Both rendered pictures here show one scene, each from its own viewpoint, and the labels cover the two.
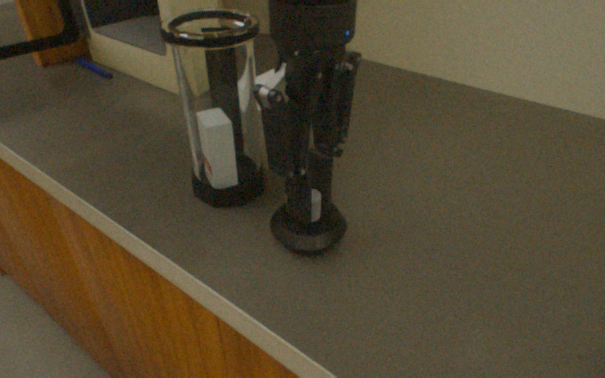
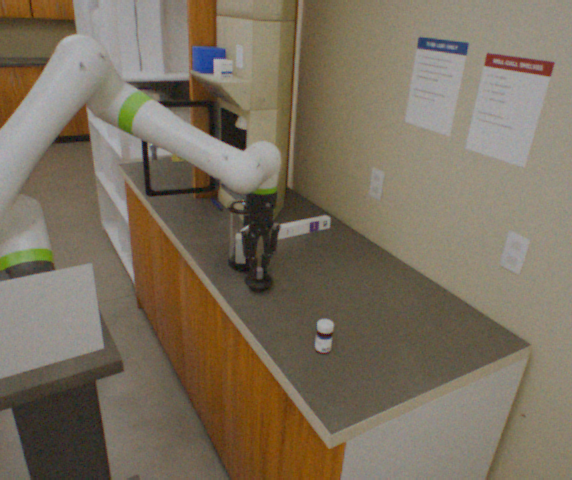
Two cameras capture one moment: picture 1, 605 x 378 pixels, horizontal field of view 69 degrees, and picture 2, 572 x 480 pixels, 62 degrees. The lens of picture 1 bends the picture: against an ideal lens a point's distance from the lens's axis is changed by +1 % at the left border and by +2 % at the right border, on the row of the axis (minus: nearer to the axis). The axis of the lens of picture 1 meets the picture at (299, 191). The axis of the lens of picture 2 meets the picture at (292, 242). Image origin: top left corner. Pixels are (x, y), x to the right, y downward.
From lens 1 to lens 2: 1.09 m
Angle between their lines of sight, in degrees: 20
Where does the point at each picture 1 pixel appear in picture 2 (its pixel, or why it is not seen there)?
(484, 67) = (397, 244)
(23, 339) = (138, 345)
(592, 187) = (385, 301)
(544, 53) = (418, 243)
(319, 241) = (256, 285)
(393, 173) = (309, 276)
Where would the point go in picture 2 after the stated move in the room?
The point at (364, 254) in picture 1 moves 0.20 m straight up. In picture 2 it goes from (273, 295) to (275, 239)
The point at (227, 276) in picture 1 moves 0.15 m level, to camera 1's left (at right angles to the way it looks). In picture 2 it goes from (224, 289) to (184, 278)
